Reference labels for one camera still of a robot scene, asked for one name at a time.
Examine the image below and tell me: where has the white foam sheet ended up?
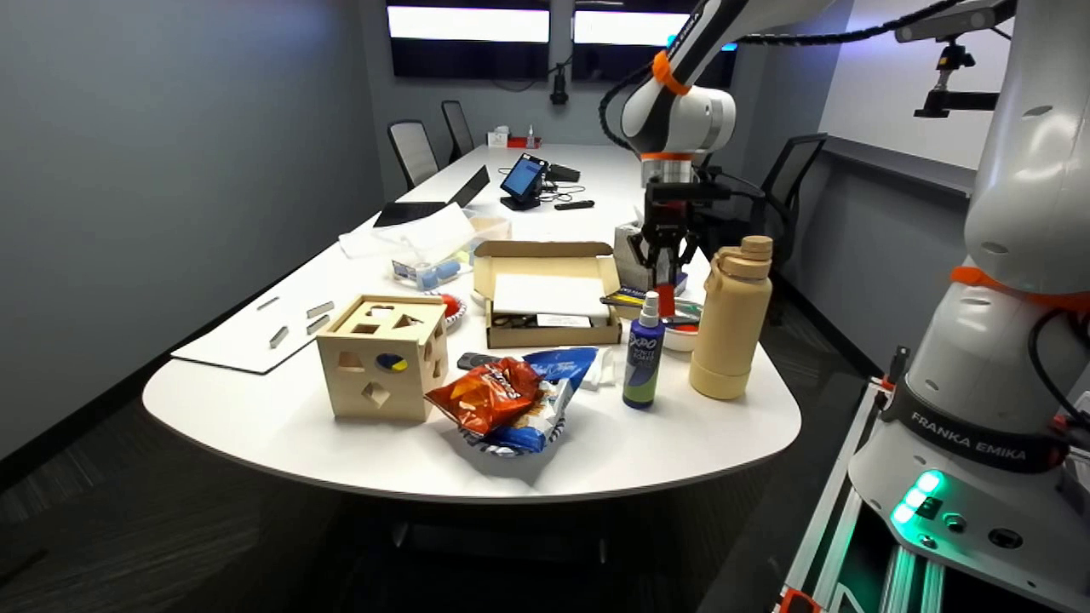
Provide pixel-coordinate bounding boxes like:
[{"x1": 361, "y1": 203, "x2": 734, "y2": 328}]
[{"x1": 489, "y1": 271, "x2": 612, "y2": 322}]

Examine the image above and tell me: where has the white bowl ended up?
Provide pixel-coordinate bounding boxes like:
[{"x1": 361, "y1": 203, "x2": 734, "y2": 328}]
[{"x1": 662, "y1": 319, "x2": 710, "y2": 356}]

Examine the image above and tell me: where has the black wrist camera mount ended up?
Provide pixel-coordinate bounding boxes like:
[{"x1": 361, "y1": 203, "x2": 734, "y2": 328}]
[{"x1": 685, "y1": 178, "x2": 734, "y2": 213}]

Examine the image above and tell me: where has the metal robot stand frame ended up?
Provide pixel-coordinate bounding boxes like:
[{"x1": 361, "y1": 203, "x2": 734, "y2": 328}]
[{"x1": 775, "y1": 372, "x2": 947, "y2": 613}]

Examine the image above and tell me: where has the clear plastic wrapper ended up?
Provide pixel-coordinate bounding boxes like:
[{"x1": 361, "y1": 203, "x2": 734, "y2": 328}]
[{"x1": 589, "y1": 344, "x2": 629, "y2": 394}]

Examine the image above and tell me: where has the clear plastic container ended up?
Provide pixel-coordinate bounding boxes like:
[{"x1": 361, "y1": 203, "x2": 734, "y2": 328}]
[{"x1": 388, "y1": 201, "x2": 480, "y2": 294}]

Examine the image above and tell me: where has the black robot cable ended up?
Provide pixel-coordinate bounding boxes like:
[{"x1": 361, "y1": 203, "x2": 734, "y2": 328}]
[{"x1": 596, "y1": 62, "x2": 658, "y2": 156}]

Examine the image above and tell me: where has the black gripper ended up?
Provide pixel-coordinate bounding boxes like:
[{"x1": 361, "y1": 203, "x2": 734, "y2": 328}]
[{"x1": 640, "y1": 179, "x2": 702, "y2": 304}]

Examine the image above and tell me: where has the wall display screen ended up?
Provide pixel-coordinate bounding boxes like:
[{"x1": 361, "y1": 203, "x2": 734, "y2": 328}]
[
  {"x1": 386, "y1": 0, "x2": 555, "y2": 52},
  {"x1": 568, "y1": 0, "x2": 699, "y2": 55}
]

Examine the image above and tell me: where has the open cardboard box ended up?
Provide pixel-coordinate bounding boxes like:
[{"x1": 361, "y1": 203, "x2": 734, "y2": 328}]
[{"x1": 469, "y1": 239, "x2": 628, "y2": 349}]

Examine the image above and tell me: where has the black laptop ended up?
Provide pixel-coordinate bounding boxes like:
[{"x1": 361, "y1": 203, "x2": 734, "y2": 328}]
[{"x1": 372, "y1": 162, "x2": 494, "y2": 231}]

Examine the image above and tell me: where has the red chips bag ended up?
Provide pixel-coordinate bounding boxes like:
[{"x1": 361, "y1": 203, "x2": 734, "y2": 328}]
[{"x1": 421, "y1": 353, "x2": 544, "y2": 442}]

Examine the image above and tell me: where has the blue snack bag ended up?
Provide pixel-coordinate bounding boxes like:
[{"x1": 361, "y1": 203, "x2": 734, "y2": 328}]
[{"x1": 456, "y1": 344, "x2": 603, "y2": 459}]

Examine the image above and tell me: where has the wooden shape sorter toy box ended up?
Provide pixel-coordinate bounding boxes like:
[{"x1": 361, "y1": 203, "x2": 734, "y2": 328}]
[{"x1": 313, "y1": 294, "x2": 452, "y2": 427}]

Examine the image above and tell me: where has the blue device on stand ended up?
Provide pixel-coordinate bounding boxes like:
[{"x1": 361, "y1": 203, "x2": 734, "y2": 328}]
[{"x1": 496, "y1": 151, "x2": 552, "y2": 213}]

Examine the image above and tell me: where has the tan water bottle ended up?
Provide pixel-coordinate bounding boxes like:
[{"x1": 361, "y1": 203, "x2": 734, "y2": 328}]
[{"x1": 687, "y1": 231, "x2": 775, "y2": 406}]

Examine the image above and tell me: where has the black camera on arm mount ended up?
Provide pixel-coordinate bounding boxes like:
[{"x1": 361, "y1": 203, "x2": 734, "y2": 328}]
[{"x1": 913, "y1": 30, "x2": 1025, "y2": 121}]

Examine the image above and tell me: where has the grey office chair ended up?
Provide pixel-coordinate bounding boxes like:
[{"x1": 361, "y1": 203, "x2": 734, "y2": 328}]
[
  {"x1": 437, "y1": 96, "x2": 480, "y2": 162},
  {"x1": 386, "y1": 117, "x2": 444, "y2": 189}
]

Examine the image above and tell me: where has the white sheet with grey pieces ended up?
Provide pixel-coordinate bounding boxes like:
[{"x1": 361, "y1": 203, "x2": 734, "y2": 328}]
[{"x1": 168, "y1": 276, "x2": 343, "y2": 378}]

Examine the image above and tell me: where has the black armless office chair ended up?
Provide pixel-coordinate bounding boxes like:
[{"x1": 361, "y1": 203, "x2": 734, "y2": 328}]
[{"x1": 756, "y1": 131, "x2": 834, "y2": 271}]

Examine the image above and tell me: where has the blue spray bottle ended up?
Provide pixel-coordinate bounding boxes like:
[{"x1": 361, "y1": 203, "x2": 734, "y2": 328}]
[{"x1": 620, "y1": 286, "x2": 666, "y2": 411}]

